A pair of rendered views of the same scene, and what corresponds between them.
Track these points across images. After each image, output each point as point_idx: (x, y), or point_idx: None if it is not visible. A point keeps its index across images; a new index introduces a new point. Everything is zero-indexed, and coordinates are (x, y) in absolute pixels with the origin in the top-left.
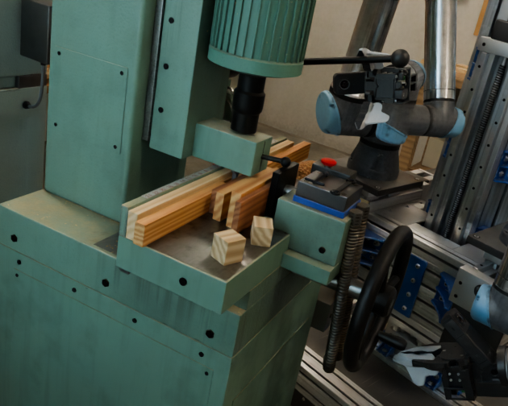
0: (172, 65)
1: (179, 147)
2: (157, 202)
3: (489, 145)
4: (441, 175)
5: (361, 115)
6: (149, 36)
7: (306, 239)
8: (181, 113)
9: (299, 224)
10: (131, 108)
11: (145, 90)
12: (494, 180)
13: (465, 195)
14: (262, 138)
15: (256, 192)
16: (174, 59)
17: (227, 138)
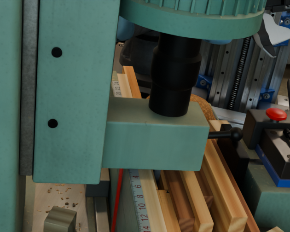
0: (71, 48)
1: (94, 169)
2: None
3: (273, 14)
4: (220, 51)
5: (264, 36)
6: (21, 7)
7: None
8: (94, 121)
9: None
10: (12, 142)
11: (20, 101)
12: (273, 46)
13: (250, 66)
14: (201, 113)
15: (239, 197)
16: (73, 37)
17: (162, 131)
